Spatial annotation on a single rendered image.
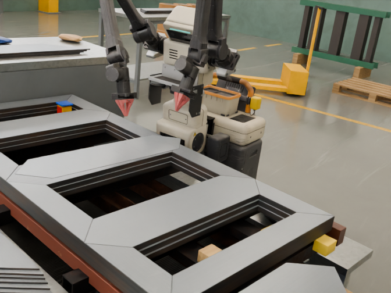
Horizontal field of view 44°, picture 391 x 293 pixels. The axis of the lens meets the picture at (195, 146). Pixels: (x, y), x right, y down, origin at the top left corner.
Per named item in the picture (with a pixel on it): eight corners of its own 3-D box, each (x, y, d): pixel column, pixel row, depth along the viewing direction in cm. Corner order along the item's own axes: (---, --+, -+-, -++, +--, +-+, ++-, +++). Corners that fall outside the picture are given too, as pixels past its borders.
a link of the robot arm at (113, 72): (127, 49, 203) (109, 55, 205) (114, 48, 192) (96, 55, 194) (135, 76, 204) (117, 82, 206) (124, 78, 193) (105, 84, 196)
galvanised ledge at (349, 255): (345, 277, 166) (347, 269, 165) (114, 151, 247) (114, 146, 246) (371, 256, 180) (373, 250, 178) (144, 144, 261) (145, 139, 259)
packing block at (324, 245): (325, 257, 153) (327, 246, 151) (311, 249, 156) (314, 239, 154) (334, 250, 157) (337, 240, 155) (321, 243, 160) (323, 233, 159)
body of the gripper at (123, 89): (125, 97, 199) (124, 79, 198) (110, 97, 206) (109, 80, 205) (138, 96, 204) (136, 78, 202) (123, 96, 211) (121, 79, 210)
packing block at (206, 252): (209, 269, 139) (210, 257, 138) (196, 261, 143) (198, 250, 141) (222, 262, 144) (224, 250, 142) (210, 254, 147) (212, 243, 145)
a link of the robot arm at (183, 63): (209, 56, 208) (193, 52, 212) (197, 45, 198) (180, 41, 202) (199, 82, 208) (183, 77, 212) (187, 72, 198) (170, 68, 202)
